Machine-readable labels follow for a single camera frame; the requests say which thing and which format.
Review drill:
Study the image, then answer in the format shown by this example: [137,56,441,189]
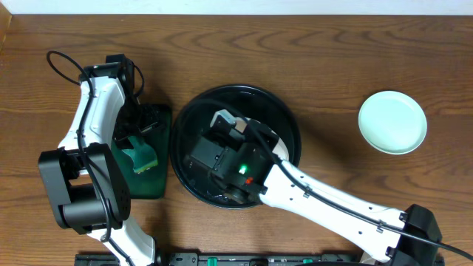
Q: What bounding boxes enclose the green yellow sponge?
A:
[123,136,158,174]

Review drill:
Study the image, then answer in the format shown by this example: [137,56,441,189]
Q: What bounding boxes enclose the mint green plate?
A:
[358,91,428,155]

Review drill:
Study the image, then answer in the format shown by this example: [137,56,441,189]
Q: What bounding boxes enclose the white plate green stains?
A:
[271,131,290,160]

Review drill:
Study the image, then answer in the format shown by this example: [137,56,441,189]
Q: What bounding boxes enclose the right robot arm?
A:
[186,109,442,265]

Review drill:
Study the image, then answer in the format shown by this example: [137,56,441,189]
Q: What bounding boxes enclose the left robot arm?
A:
[38,54,166,265]

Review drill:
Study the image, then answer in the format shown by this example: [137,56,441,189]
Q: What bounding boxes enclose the round black tray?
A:
[170,85,302,209]

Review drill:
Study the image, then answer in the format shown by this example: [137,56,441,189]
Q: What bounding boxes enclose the rectangular dark green tray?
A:
[112,104,171,200]

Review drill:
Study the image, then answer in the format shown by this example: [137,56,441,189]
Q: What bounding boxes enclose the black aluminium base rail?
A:
[73,251,365,266]

